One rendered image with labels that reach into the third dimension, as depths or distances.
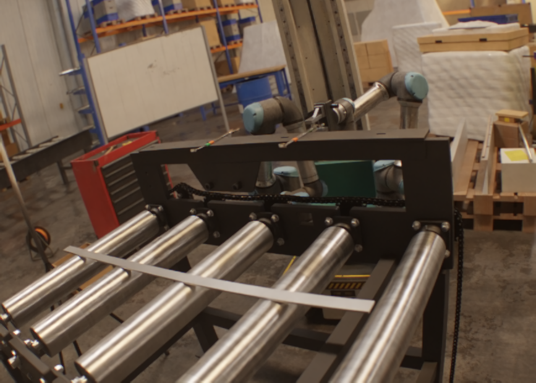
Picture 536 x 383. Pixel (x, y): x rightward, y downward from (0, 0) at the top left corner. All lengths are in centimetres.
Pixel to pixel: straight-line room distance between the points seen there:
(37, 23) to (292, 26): 1081
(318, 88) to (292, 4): 45
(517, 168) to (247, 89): 492
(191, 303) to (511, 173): 225
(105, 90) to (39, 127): 620
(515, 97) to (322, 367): 377
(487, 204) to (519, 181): 29
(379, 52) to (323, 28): 740
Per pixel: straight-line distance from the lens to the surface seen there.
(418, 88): 177
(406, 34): 935
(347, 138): 121
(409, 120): 179
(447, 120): 469
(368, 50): 947
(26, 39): 1215
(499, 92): 431
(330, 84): 207
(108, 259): 148
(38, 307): 156
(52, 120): 1205
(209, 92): 632
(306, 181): 186
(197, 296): 117
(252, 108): 174
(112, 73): 588
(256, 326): 95
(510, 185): 289
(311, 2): 206
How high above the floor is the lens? 149
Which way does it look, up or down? 19 degrees down
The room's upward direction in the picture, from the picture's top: 13 degrees counter-clockwise
